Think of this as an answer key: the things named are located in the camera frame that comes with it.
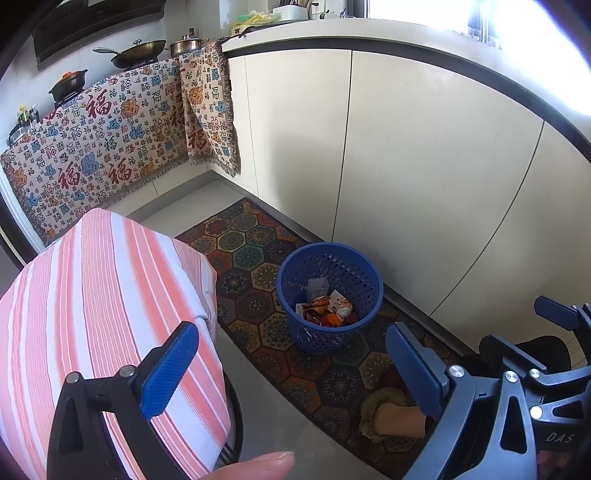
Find cream base cabinet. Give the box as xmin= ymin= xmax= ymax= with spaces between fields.
xmin=222 ymin=18 xmax=591 ymax=372

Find person's left hand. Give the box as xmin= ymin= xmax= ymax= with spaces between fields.
xmin=203 ymin=451 xmax=296 ymax=480

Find blue mesh basket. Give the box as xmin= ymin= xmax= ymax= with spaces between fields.
xmin=276 ymin=243 xmax=384 ymax=355

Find hexagon patterned rug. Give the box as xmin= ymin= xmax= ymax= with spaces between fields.
xmin=175 ymin=198 xmax=468 ymax=480

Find dark wok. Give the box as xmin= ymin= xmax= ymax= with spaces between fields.
xmin=92 ymin=39 xmax=168 ymax=70

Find small printed cloth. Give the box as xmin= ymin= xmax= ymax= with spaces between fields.
xmin=179 ymin=41 xmax=241 ymax=179

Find window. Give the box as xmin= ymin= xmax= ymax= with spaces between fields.
xmin=351 ymin=0 xmax=509 ymax=47

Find black table frame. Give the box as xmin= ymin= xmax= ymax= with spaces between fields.
xmin=217 ymin=369 xmax=245 ymax=465

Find white green carton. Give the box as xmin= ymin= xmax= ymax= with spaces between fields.
xmin=305 ymin=277 xmax=330 ymax=304

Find steel pot with lid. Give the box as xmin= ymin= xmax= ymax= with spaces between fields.
xmin=168 ymin=28 xmax=210 ymax=59

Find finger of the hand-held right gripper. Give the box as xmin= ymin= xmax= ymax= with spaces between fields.
xmin=478 ymin=333 xmax=551 ymax=385
xmin=533 ymin=295 xmax=591 ymax=334

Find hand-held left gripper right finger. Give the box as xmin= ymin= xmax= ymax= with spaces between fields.
xmin=385 ymin=322 xmax=541 ymax=480

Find black range hood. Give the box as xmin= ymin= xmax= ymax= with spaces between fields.
xmin=34 ymin=0 xmax=168 ymax=71

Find white utensil holder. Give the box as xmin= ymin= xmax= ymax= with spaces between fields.
xmin=272 ymin=0 xmax=310 ymax=22

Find black clay pot orange lid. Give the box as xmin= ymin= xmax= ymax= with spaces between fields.
xmin=48 ymin=69 xmax=89 ymax=103

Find yellow green plastic bags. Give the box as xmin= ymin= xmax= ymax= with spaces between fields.
xmin=231 ymin=9 xmax=282 ymax=34

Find person's bare foot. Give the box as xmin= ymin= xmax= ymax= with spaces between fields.
xmin=375 ymin=402 xmax=426 ymax=439

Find large printed cloth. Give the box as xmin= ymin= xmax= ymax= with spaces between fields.
xmin=0 ymin=58 xmax=191 ymax=245

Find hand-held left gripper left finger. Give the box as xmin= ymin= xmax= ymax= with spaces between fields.
xmin=46 ymin=322 xmax=200 ymax=480

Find condiment rack with bottles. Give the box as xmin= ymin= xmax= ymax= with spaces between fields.
xmin=8 ymin=105 xmax=40 ymax=145

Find pink striped tablecloth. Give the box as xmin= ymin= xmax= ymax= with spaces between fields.
xmin=0 ymin=208 xmax=232 ymax=480

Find fuzzy brown slipper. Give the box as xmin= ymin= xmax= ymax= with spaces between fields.
xmin=358 ymin=388 xmax=428 ymax=445

